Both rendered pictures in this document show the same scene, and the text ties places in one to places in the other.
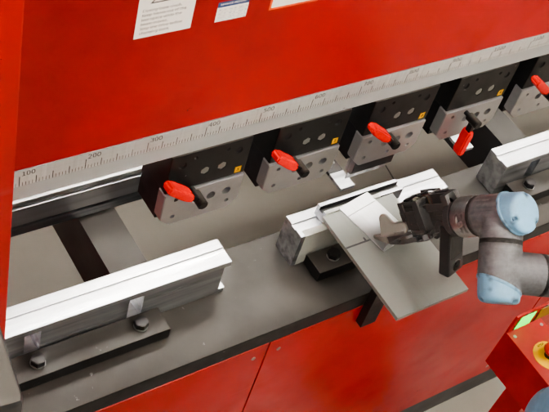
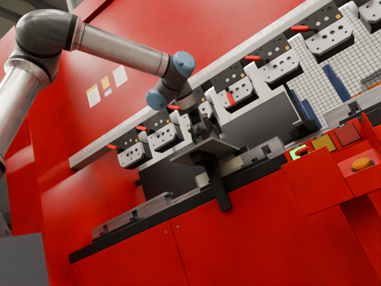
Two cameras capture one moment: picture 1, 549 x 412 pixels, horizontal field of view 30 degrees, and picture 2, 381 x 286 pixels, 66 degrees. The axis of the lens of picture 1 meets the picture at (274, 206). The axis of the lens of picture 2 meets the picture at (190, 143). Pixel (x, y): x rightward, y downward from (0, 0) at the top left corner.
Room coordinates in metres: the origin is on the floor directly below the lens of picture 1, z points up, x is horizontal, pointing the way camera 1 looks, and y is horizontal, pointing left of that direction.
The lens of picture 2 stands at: (0.95, -1.24, 0.66)
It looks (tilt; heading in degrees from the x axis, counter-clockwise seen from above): 21 degrees up; 70
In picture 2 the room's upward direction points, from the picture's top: 20 degrees counter-clockwise
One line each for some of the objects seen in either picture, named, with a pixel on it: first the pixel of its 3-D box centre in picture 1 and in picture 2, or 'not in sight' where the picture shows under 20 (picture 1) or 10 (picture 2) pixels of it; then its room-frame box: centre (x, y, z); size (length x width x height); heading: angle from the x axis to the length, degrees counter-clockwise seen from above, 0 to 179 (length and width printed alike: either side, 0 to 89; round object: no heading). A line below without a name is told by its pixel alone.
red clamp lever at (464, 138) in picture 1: (464, 133); (229, 96); (1.54, -0.30, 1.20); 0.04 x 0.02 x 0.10; 46
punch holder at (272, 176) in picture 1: (293, 136); (163, 130); (1.31, 0.01, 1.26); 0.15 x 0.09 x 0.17; 136
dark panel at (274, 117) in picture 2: not in sight; (215, 167); (1.66, 0.38, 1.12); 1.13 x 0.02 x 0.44; 136
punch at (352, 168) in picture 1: (372, 155); (211, 132); (1.48, -0.15, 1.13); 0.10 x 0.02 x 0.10; 136
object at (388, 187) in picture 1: (359, 200); (227, 159); (1.49, -0.16, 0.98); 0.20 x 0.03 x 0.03; 136
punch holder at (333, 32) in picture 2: not in sight; (324, 33); (1.89, -0.55, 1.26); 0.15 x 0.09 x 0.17; 136
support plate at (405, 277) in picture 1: (394, 253); (207, 154); (1.37, -0.25, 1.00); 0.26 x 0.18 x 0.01; 46
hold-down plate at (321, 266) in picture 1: (368, 247); (235, 176); (1.46, -0.22, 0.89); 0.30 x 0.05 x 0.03; 136
